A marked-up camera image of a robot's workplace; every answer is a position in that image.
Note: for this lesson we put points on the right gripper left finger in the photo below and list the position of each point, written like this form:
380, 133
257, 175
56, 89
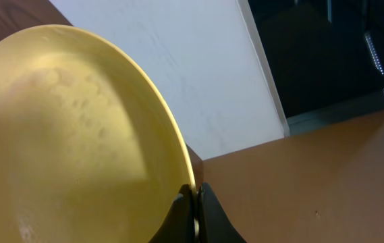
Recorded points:
178, 225

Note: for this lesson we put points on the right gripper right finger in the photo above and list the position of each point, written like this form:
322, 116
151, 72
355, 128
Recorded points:
214, 225

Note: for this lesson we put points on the yellow plate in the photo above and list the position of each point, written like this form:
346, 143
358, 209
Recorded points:
89, 149

